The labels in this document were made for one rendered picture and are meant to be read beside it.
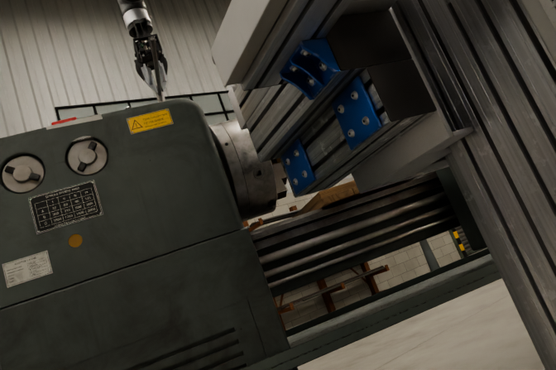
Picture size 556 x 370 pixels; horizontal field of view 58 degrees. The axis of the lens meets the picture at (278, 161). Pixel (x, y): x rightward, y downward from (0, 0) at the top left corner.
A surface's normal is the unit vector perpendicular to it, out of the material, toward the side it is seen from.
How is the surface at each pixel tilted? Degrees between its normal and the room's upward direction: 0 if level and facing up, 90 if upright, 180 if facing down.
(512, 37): 90
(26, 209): 90
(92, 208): 90
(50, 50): 90
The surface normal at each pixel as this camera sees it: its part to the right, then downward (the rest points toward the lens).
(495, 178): -0.87, 0.21
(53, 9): 0.47, -0.39
